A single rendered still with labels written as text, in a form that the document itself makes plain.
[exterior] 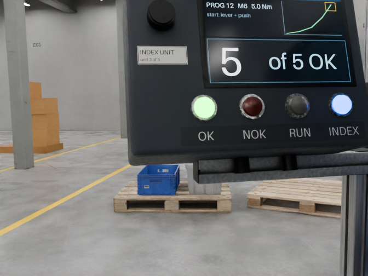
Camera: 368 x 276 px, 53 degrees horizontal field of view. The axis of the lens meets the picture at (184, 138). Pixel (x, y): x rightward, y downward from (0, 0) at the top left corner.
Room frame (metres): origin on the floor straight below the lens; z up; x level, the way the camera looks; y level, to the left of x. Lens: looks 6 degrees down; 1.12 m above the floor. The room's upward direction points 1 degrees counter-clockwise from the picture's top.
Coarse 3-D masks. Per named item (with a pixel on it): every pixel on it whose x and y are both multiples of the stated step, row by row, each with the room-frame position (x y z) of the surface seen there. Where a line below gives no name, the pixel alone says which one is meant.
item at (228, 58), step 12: (216, 48) 0.38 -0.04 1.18; (228, 48) 0.38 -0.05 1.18; (240, 48) 0.39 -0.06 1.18; (216, 60) 0.38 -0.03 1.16; (228, 60) 0.38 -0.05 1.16; (240, 60) 0.38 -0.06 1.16; (252, 60) 0.39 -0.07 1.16; (216, 72) 0.38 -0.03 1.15; (228, 72) 0.38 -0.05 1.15; (240, 72) 0.38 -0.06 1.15; (252, 72) 0.38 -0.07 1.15
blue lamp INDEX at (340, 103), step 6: (336, 96) 0.39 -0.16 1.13; (342, 96) 0.39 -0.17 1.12; (348, 96) 0.39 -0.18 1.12; (330, 102) 0.39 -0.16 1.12; (336, 102) 0.38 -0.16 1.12; (342, 102) 0.38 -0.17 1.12; (348, 102) 0.38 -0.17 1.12; (330, 108) 0.39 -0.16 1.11; (336, 108) 0.38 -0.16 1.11; (342, 108) 0.38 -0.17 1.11; (348, 108) 0.38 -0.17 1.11; (336, 114) 0.39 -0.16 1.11; (342, 114) 0.39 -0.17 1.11; (348, 114) 0.39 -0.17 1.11
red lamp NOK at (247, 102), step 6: (246, 96) 0.37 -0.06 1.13; (252, 96) 0.37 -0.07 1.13; (258, 96) 0.37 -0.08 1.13; (240, 102) 0.37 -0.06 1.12; (246, 102) 0.37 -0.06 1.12; (252, 102) 0.37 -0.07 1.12; (258, 102) 0.37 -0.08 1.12; (240, 108) 0.37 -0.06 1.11; (246, 108) 0.36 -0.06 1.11; (252, 108) 0.36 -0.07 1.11; (258, 108) 0.37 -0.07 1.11; (246, 114) 0.37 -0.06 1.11; (252, 114) 0.37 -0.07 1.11; (258, 114) 0.37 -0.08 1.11
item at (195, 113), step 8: (200, 96) 0.36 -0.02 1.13; (208, 96) 0.37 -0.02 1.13; (192, 104) 0.36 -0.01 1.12; (200, 104) 0.36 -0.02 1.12; (208, 104) 0.36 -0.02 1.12; (216, 104) 0.36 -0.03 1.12; (192, 112) 0.36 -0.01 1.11; (200, 112) 0.36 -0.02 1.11; (208, 112) 0.36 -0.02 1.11; (200, 120) 0.36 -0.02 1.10; (208, 120) 0.36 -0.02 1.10
